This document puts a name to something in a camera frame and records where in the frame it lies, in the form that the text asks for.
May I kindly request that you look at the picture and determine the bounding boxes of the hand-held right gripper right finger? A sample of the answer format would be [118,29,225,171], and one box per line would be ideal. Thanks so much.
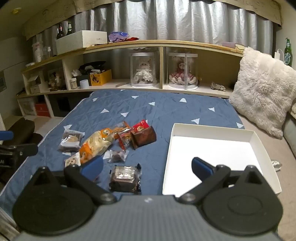
[179,157,270,204]

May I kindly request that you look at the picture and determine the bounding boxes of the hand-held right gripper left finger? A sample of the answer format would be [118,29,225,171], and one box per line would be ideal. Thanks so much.
[30,156,117,205]

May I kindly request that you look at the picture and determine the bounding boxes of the small orange snack packet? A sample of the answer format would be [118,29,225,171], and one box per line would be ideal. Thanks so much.
[79,142,96,164]

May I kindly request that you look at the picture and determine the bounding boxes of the small white cookie packet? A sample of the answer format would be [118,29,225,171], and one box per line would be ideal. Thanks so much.
[64,156,81,168]

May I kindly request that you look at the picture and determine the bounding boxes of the white shallow cardboard box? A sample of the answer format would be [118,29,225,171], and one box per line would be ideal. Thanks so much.
[162,123,282,195]

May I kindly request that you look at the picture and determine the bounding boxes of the long cream snack packet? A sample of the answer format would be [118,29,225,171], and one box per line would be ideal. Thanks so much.
[81,131,114,158]

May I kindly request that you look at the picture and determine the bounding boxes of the clear packet with dark chocolates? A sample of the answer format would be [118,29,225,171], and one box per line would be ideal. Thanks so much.
[103,149,129,164]

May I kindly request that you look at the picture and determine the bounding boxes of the clear cookie packet brown base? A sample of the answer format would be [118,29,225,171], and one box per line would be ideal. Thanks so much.
[58,130,85,153]

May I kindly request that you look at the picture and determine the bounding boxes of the dark brownie packet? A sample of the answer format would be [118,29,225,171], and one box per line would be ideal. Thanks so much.
[109,163,142,194]

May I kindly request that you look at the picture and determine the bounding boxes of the orange packet with round label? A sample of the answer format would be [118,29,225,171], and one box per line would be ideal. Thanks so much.
[99,128,115,141]

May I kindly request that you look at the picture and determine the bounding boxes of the clear packet with red ends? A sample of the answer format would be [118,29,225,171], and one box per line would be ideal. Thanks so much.
[117,131,133,151]

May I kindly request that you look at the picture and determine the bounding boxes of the clear packet with orange edges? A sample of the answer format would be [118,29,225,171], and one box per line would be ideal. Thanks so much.
[112,122,131,135]

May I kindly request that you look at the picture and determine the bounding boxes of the brown foil snack packet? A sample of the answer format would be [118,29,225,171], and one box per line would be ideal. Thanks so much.
[131,126,157,150]

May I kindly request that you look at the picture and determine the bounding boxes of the small red square packet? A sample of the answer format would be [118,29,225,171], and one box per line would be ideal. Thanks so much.
[132,119,149,132]

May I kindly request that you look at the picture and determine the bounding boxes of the dark cushion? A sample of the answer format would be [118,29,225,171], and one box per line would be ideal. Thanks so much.
[6,117,43,146]

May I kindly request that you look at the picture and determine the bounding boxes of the clear storage bin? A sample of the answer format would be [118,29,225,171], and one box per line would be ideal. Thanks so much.
[17,97,37,116]

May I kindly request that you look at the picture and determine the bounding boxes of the red box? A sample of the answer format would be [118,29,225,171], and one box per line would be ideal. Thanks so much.
[35,103,51,117]

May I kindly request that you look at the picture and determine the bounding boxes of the black storage bin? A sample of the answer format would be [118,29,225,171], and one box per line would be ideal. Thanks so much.
[50,95,79,117]

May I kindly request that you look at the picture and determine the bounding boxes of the open small cardboard box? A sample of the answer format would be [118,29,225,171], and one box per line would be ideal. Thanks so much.
[27,75,42,87]

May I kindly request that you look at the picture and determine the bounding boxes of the blue quilted blanket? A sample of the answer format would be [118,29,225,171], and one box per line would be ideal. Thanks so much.
[0,89,245,210]

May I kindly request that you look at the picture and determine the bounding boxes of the crumpled silver wrapper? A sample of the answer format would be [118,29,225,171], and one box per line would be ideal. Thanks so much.
[270,160,283,171]

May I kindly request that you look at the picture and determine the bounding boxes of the brown plush toys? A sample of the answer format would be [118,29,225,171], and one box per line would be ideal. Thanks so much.
[47,68,65,91]

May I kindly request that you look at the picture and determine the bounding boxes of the small brown ornament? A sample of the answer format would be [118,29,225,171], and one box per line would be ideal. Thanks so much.
[210,82,226,92]

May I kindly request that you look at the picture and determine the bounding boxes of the beige bed sheet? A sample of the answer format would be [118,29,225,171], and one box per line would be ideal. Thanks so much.
[228,102,296,223]

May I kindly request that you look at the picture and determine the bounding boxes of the yellow cardboard box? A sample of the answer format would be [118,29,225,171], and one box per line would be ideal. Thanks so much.
[89,69,112,87]

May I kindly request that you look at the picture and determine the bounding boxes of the clear glass jar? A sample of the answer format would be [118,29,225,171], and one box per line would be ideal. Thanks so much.
[32,42,44,62]

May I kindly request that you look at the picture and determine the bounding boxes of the red dress doll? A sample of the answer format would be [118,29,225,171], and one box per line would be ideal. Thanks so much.
[169,58,197,85]

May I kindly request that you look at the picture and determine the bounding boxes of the fluffy white pillow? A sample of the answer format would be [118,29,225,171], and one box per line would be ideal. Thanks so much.
[229,46,296,139]

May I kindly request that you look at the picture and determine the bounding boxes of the grey sofa cushion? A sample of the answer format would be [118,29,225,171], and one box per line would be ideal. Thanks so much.
[282,113,296,160]

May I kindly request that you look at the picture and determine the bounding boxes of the black cap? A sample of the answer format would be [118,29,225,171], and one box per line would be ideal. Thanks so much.
[79,61,105,75]

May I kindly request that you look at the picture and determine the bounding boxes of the clear display dome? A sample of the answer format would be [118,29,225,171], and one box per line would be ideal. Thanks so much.
[167,53,199,90]
[129,52,156,88]

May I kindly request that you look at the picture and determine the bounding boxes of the white dress doll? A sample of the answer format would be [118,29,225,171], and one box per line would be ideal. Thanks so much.
[134,58,154,84]

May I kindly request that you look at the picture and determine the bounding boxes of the beige plush cushion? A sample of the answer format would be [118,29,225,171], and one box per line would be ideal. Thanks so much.
[287,98,296,118]

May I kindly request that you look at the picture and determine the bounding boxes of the brown glass bottle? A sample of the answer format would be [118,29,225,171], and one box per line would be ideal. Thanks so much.
[57,23,66,39]

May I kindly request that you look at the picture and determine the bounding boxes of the wooden shelf unit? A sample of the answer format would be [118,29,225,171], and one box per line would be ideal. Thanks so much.
[16,40,245,117]

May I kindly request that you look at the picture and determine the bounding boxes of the white storage box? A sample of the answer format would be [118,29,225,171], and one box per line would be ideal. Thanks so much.
[55,30,108,55]

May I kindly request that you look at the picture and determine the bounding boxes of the purple plastic bag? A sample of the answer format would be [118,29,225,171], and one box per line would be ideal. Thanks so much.
[108,31,129,43]

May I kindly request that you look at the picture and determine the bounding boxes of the green beer bottle white label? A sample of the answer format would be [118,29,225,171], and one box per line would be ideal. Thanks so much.
[284,37,293,67]

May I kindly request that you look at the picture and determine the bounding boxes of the grey curtain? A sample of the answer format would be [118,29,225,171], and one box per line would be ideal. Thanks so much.
[32,0,274,57]

